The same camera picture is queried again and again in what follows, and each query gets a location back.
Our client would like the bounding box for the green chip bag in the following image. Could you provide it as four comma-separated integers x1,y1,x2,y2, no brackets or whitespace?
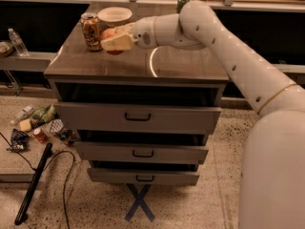
31,105,57,123

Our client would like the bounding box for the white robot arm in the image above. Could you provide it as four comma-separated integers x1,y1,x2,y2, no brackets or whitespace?
101,0,305,229

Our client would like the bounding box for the black bar on floor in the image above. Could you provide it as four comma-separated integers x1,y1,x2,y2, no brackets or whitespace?
14,143,52,225

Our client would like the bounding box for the red apple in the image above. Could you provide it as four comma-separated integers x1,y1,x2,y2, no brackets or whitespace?
100,29,122,55

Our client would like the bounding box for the plastic bottle on floor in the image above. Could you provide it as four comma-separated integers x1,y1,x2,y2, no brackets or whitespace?
10,105,34,125

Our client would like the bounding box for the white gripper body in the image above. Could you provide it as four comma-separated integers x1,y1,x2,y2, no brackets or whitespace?
132,16,157,49

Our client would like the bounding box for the grey drawer cabinet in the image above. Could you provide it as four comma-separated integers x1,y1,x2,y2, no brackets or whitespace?
44,1,230,187

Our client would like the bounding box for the middle grey drawer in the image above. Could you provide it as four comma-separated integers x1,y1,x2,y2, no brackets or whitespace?
75,141,208,164

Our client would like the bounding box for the clear plastic water bottle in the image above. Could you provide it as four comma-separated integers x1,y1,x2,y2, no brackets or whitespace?
8,28,30,56

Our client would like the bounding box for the dark snack bag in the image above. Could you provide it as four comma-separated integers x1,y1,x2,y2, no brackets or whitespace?
59,129,76,146

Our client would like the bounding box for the top grey drawer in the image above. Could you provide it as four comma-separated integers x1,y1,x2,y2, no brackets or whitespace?
54,102,221,135

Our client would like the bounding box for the dark blue chip bag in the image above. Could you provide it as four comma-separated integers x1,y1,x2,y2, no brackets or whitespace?
8,129,30,152

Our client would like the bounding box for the white bowl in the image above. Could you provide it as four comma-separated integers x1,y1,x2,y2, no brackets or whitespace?
97,7,132,27

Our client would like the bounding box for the small red can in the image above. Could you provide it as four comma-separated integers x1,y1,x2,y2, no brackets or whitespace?
32,128,48,143

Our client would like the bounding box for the black cable on floor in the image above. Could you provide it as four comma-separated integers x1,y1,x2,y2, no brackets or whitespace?
0,131,77,229

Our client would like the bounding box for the orange patterned can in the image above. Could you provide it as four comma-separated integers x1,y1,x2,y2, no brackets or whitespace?
80,12,102,52

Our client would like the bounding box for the bowl on left shelf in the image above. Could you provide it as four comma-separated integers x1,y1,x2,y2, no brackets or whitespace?
0,41,14,57

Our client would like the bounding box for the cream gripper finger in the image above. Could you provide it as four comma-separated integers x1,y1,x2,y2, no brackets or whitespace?
114,23,134,35
101,32,137,52

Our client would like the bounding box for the yellow sponge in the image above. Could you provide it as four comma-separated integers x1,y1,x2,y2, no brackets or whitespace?
19,119,31,132

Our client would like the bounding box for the bottom grey drawer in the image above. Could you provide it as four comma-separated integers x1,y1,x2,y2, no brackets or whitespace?
88,168,199,186

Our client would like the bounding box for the white honeycomb packet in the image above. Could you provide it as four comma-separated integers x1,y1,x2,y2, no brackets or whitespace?
49,119,64,134

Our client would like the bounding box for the grey drawer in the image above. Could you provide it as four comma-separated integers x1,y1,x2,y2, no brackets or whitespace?
75,141,208,164
88,168,199,186
54,102,221,135

